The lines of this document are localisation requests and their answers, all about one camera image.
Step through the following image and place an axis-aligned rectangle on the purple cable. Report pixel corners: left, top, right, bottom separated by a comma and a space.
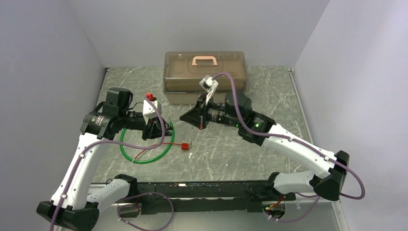
213, 72, 366, 223
49, 95, 175, 231

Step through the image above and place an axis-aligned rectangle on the aluminium frame rail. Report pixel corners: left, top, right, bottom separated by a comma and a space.
59, 181, 341, 206

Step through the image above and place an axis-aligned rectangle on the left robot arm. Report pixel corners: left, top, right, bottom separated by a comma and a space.
37, 87, 172, 231

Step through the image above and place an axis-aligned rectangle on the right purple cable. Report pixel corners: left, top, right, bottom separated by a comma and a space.
213, 72, 366, 223

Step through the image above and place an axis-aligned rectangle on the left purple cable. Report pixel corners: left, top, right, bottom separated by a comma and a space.
49, 95, 175, 231

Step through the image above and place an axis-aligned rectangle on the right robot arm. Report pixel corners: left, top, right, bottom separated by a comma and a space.
180, 91, 350, 201

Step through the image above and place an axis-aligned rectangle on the pink tool box handle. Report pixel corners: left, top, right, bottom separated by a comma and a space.
191, 56, 218, 66

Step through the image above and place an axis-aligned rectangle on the brown translucent tool box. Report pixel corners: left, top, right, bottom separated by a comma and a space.
163, 51, 248, 104

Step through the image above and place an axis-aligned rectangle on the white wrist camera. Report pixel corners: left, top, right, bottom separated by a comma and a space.
142, 93, 161, 124
199, 75, 218, 105

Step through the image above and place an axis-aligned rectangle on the red cable lock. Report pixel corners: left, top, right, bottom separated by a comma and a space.
132, 142, 189, 161

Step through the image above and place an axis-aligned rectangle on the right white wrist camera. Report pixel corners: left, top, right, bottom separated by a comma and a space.
199, 75, 218, 105

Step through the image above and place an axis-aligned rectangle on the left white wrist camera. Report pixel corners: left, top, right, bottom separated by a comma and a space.
142, 93, 161, 124

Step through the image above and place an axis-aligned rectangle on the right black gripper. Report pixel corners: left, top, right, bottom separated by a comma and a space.
179, 93, 242, 130

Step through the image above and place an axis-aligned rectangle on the green cable lock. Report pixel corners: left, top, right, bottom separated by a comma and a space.
119, 119, 175, 165

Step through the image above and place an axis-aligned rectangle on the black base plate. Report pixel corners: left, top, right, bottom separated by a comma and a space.
119, 180, 296, 215

